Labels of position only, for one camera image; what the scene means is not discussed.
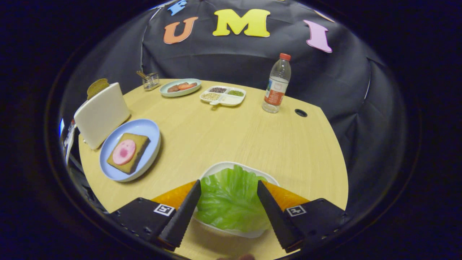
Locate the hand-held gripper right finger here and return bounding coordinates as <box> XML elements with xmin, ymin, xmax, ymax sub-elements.
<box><xmin>257</xmin><ymin>180</ymin><xmax>349</xmax><ymax>254</ymax></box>

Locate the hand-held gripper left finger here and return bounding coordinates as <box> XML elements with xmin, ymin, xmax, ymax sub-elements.
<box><xmin>108</xmin><ymin>179</ymin><xmax>202</xmax><ymax>252</ymax></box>

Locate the green lettuce leaf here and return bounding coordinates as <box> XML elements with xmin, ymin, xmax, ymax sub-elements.
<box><xmin>195</xmin><ymin>165</ymin><xmax>272</xmax><ymax>233</ymax></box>

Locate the brown bread slice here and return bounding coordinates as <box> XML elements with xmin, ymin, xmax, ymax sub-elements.
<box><xmin>107</xmin><ymin>133</ymin><xmax>151</xmax><ymax>175</ymax></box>
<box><xmin>87</xmin><ymin>78</ymin><xmax>110</xmax><ymax>100</ymax></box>

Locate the small white plate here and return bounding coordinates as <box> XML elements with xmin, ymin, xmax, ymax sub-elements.
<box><xmin>191</xmin><ymin>161</ymin><xmax>280</xmax><ymax>239</ymax></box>

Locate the pink ham slice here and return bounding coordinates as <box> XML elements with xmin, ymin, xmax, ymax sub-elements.
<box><xmin>112</xmin><ymin>139</ymin><xmax>136</xmax><ymax>166</ymax></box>

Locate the light blue plate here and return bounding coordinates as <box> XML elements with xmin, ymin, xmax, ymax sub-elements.
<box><xmin>99</xmin><ymin>119</ymin><xmax>161</xmax><ymax>182</ymax></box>

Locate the pale green plate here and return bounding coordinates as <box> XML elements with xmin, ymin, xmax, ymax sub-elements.
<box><xmin>160</xmin><ymin>78</ymin><xmax>202</xmax><ymax>98</ymax></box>

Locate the white divided spice dish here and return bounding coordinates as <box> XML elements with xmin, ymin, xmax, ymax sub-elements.
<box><xmin>200</xmin><ymin>86</ymin><xmax>247</xmax><ymax>110</ymax></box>

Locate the clear plastic bottle red cap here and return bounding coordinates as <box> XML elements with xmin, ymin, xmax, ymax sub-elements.
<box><xmin>262</xmin><ymin>53</ymin><xmax>292</xmax><ymax>114</ymax></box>

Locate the white toaster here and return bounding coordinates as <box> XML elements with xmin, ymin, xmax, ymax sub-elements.
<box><xmin>74</xmin><ymin>82</ymin><xmax>131</xmax><ymax>150</ymax></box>

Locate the black backdrop cloth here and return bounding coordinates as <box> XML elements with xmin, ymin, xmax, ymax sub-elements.
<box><xmin>60</xmin><ymin>0</ymin><xmax>408</xmax><ymax>217</ymax></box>

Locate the metal wire utensil holder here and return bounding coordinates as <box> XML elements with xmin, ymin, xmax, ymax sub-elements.
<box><xmin>136</xmin><ymin>70</ymin><xmax>160</xmax><ymax>91</ymax></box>

